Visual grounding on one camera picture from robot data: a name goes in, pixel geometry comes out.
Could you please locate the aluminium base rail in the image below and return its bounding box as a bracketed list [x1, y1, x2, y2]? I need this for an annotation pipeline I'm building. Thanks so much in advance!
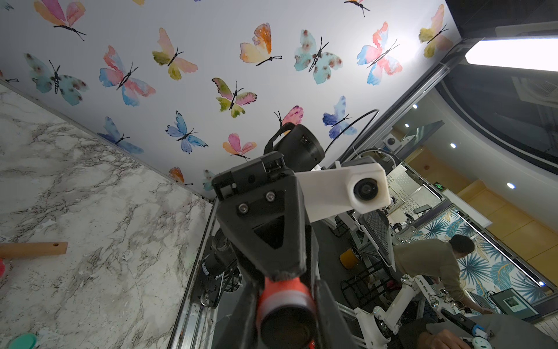
[167, 199, 218, 349]

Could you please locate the green stamp cap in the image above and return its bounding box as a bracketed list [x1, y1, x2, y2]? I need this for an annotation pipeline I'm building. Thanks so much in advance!
[7, 333, 38, 349]

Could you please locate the person in olive shirt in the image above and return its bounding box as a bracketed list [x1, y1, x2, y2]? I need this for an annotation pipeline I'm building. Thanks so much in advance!
[390, 234, 492, 315]

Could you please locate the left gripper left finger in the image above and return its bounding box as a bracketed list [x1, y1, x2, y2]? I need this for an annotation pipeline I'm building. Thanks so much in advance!
[215, 283, 260, 349]

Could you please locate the ceiling light panel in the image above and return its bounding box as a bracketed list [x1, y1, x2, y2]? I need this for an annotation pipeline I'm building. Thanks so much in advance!
[465, 37, 557, 72]

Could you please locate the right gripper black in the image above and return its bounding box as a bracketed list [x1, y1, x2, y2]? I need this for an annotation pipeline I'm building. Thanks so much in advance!
[212, 151, 312, 282]

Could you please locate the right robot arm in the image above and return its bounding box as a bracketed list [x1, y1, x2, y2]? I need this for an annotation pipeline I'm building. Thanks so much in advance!
[196, 120, 387, 308]

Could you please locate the green stamp with red cap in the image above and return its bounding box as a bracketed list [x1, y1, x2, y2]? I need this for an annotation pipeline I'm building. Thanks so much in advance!
[256, 278, 316, 348]

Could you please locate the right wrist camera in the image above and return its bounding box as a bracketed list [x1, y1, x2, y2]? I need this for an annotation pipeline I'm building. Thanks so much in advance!
[296, 156, 391, 222]

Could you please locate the green garden fork wooden handle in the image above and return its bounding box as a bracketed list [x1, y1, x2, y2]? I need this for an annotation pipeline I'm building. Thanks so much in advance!
[0, 241, 68, 259]

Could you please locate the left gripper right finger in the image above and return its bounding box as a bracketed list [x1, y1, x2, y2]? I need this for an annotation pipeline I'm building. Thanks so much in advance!
[314, 280, 357, 349]

